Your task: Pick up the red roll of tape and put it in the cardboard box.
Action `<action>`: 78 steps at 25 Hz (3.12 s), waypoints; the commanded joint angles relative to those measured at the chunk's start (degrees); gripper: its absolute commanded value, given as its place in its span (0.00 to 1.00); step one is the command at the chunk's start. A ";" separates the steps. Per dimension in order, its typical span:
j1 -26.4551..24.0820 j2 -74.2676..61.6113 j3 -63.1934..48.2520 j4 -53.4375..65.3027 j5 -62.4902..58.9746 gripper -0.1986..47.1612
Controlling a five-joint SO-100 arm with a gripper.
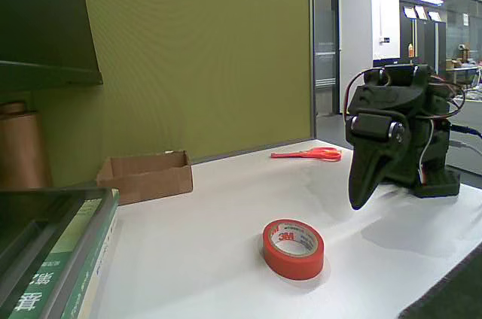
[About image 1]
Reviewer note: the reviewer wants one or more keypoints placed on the red tape roll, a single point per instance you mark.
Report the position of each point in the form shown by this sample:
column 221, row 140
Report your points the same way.
column 297, row 266

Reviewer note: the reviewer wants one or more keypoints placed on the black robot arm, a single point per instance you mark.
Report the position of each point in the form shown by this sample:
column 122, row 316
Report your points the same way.
column 433, row 153

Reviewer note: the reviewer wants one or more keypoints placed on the brown cardboard box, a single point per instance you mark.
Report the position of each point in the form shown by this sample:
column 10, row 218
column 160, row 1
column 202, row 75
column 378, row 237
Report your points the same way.
column 150, row 183

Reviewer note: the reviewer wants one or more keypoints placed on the brown paper roll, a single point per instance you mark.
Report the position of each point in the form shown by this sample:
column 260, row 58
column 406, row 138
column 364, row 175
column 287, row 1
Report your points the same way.
column 22, row 149

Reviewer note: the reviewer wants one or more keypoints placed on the orange scissors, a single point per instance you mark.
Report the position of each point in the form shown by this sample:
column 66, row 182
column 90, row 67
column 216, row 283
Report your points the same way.
column 320, row 153

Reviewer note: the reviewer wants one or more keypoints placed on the orange bottle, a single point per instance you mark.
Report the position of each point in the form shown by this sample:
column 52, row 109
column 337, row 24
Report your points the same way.
column 410, row 51

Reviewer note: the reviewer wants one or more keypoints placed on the grey cabinet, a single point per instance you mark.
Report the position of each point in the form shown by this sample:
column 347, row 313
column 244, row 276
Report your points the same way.
column 467, row 116

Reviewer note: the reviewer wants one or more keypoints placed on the black cabinet row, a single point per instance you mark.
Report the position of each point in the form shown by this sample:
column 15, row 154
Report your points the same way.
column 429, row 40

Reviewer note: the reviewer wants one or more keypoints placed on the cluttered background desk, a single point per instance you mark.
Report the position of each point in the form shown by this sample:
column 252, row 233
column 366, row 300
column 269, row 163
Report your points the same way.
column 463, row 67

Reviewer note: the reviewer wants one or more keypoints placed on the white paper sign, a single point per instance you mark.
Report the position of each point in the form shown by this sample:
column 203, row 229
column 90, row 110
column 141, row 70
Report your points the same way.
column 465, row 19

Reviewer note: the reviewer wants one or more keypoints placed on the olive green partition panel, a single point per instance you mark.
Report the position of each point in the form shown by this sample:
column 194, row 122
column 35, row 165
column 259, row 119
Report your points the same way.
column 203, row 55

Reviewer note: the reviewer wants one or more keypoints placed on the green and white book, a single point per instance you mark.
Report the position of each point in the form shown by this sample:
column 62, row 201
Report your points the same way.
column 88, row 274

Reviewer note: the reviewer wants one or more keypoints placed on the green book with Chinese title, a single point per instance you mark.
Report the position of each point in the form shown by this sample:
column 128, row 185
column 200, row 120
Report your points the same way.
column 64, row 243

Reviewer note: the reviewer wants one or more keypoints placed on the dark green overhead shelf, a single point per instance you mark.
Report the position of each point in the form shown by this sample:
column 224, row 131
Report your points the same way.
column 41, row 14

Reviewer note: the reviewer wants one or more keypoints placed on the wall switch panel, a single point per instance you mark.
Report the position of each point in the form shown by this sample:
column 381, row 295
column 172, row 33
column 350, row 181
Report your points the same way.
column 384, row 39

